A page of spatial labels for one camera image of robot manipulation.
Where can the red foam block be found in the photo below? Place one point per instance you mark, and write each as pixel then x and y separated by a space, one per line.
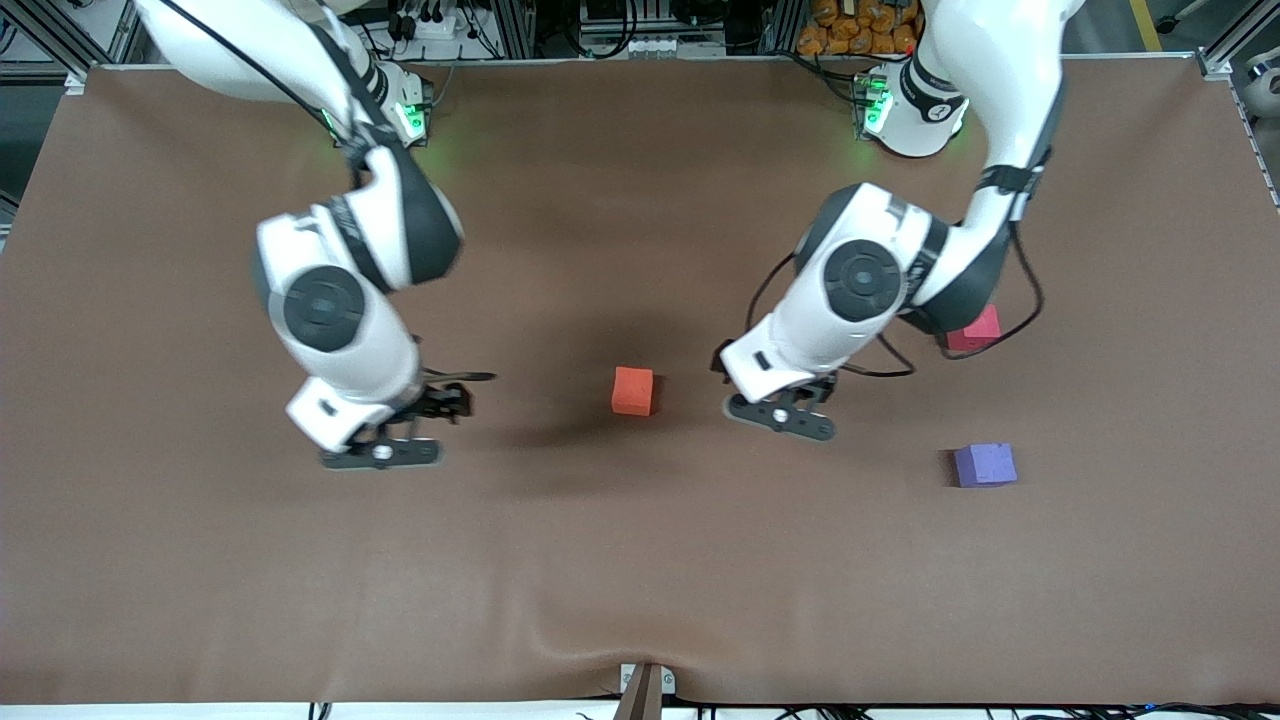
pixel 982 332

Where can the white power strip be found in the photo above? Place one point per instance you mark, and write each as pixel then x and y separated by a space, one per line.
pixel 435 25

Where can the brown table mat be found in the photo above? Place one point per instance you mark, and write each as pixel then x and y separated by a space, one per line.
pixel 600 560

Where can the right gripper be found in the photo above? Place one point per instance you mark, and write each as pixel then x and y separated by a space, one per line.
pixel 441 400

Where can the purple foam block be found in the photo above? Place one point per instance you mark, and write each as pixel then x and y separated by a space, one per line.
pixel 985 466

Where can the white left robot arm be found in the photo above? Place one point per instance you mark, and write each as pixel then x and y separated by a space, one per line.
pixel 860 280

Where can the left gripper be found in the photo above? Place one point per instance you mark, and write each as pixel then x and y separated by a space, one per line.
pixel 822 387

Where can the orange foam block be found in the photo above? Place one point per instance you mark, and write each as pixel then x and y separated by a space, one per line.
pixel 632 392

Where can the grey metal table clamp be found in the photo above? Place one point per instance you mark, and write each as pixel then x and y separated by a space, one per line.
pixel 647 685

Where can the aluminium frame profile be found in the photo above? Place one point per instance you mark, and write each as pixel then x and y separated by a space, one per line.
pixel 1225 55
pixel 45 40

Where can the bag of orange items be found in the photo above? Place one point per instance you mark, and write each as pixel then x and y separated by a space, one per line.
pixel 850 30

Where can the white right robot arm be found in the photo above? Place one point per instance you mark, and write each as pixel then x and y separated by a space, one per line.
pixel 320 310

